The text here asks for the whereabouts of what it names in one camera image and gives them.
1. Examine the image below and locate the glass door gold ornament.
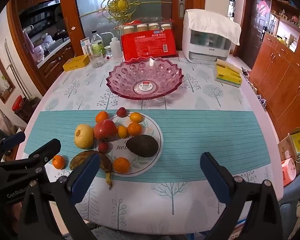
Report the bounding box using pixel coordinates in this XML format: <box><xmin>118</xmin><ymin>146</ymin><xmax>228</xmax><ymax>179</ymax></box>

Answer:
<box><xmin>76</xmin><ymin>0</ymin><xmax>172</xmax><ymax>47</ymax></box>

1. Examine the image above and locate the overripe brown banana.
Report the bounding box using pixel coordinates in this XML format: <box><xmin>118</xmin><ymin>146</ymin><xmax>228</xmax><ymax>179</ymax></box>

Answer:
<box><xmin>69</xmin><ymin>150</ymin><xmax>113</xmax><ymax>189</ymax></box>

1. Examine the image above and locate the red apple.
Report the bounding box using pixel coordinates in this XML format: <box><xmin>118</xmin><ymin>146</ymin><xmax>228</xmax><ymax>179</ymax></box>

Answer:
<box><xmin>94</xmin><ymin>119</ymin><xmax>117</xmax><ymax>140</ymax></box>

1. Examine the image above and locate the orange wooden cabinet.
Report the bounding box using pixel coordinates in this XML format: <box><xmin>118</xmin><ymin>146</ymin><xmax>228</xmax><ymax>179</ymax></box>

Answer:
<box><xmin>250</xmin><ymin>33</ymin><xmax>300</xmax><ymax>140</ymax></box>

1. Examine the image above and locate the pink plastic fruit bowl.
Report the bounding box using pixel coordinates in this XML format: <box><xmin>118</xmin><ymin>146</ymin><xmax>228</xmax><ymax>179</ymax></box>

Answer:
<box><xmin>106</xmin><ymin>57</ymin><xmax>184</xmax><ymax>100</ymax></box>

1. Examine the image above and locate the cardboard box on floor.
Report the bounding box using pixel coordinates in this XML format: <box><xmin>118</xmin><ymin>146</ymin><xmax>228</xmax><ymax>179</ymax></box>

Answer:
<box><xmin>278</xmin><ymin>128</ymin><xmax>300</xmax><ymax>175</ymax></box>

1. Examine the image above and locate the yellow cardboard box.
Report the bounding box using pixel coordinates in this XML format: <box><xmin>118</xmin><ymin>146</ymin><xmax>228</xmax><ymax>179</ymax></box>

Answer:
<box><xmin>63</xmin><ymin>54</ymin><xmax>90</xmax><ymax>72</ymax></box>

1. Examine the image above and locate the clear bottle green label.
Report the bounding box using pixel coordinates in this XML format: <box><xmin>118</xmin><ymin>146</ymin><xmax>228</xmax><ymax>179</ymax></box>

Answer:
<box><xmin>91</xmin><ymin>30</ymin><xmax>105</xmax><ymax>56</ymax></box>

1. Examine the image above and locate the small white blue carton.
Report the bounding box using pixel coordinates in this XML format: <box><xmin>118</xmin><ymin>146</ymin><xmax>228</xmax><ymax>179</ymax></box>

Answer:
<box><xmin>80</xmin><ymin>37</ymin><xmax>91</xmax><ymax>55</ymax></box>

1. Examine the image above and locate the dark brown entry door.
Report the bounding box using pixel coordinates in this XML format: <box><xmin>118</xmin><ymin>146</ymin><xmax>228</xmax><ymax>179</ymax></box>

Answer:
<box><xmin>239</xmin><ymin>0</ymin><xmax>270</xmax><ymax>69</ymax></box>

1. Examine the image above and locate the orange tangerine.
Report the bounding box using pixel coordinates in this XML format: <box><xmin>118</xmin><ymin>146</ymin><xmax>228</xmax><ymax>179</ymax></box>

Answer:
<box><xmin>113</xmin><ymin>157</ymin><xmax>130</xmax><ymax>174</ymax></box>
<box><xmin>52</xmin><ymin>155</ymin><xmax>65</xmax><ymax>170</ymax></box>
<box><xmin>127</xmin><ymin>122</ymin><xmax>142</xmax><ymax>137</ymax></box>
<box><xmin>95</xmin><ymin>111</ymin><xmax>109</xmax><ymax>123</ymax></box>

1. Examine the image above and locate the small yellow kumquat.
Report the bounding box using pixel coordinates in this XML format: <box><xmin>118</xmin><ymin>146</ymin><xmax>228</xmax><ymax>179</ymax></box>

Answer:
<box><xmin>130</xmin><ymin>112</ymin><xmax>143</xmax><ymax>123</ymax></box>
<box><xmin>117</xmin><ymin>125</ymin><xmax>128</xmax><ymax>139</ymax></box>

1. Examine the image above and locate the teal striped placemat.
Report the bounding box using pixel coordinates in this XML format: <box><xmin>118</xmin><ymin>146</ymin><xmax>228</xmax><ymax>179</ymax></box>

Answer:
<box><xmin>24</xmin><ymin>109</ymin><xmax>273</xmax><ymax>183</ymax></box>

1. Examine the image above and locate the yellow tissue pack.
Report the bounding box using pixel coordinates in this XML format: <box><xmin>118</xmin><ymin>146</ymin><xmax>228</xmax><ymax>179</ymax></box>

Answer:
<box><xmin>214</xmin><ymin>59</ymin><xmax>242</xmax><ymax>87</ymax></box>

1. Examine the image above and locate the clear drinking glass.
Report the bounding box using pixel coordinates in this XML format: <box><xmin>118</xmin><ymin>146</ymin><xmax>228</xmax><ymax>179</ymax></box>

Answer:
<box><xmin>89</xmin><ymin>51</ymin><xmax>105</xmax><ymax>68</ymax></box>

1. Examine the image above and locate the white squeeze wash bottle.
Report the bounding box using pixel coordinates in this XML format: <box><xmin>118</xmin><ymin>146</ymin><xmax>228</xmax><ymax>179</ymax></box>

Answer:
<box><xmin>101</xmin><ymin>31</ymin><xmax>123</xmax><ymax>59</ymax></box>

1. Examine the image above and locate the dark green avocado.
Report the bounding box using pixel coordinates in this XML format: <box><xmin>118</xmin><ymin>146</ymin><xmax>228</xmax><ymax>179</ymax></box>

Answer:
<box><xmin>126</xmin><ymin>134</ymin><xmax>159</xmax><ymax>158</ymax></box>

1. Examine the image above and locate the white countertop appliance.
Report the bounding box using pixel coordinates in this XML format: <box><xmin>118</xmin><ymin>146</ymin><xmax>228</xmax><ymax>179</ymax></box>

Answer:
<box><xmin>182</xmin><ymin>15</ymin><xmax>232</xmax><ymax>64</ymax></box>

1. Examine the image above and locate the red paper cup package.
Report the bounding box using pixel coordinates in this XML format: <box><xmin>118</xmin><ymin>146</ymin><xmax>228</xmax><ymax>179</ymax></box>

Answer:
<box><xmin>121</xmin><ymin>29</ymin><xmax>178</xmax><ymax>61</ymax></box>

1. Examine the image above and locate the pink white container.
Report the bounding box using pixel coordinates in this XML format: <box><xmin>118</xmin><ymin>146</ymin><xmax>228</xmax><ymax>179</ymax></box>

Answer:
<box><xmin>281</xmin><ymin>158</ymin><xmax>296</xmax><ymax>186</ymax></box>

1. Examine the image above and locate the red lidded bin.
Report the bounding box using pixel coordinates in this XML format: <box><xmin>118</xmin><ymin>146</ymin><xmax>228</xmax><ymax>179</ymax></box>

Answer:
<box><xmin>12</xmin><ymin>95</ymin><xmax>24</xmax><ymax>112</ymax></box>

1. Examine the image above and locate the yellow pear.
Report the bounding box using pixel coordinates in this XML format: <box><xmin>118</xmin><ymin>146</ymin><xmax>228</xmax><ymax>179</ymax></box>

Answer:
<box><xmin>74</xmin><ymin>124</ymin><xmax>94</xmax><ymax>150</ymax></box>

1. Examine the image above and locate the brown jar pack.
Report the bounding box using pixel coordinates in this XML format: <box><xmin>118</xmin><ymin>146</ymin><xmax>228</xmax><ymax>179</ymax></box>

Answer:
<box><xmin>115</xmin><ymin>20</ymin><xmax>173</xmax><ymax>35</ymax></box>

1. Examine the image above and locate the tree pattern tablecloth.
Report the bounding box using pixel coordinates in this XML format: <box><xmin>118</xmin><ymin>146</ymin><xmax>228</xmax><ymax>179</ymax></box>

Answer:
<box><xmin>16</xmin><ymin>51</ymin><xmax>285</xmax><ymax>236</ymax></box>

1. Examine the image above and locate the white cloth on appliance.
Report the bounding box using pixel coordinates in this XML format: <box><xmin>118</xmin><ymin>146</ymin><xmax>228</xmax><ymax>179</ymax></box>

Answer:
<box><xmin>185</xmin><ymin>9</ymin><xmax>241</xmax><ymax>46</ymax></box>

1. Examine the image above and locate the small glass jar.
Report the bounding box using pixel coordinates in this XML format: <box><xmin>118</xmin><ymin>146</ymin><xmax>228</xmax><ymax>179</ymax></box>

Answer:
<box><xmin>104</xmin><ymin>46</ymin><xmax>113</xmax><ymax>59</ymax></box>

